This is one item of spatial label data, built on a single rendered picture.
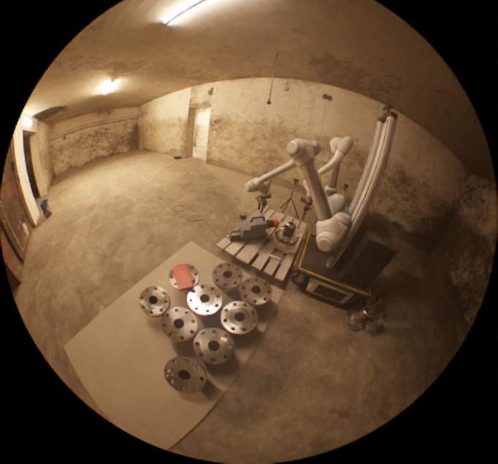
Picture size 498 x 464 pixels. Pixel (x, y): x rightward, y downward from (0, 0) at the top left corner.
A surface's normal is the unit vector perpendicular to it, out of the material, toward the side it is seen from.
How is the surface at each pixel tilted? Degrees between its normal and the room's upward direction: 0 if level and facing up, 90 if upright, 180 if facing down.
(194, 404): 0
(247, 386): 0
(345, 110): 90
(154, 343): 0
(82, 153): 90
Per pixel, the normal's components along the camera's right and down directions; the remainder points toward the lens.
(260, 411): 0.15, -0.84
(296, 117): -0.49, 0.40
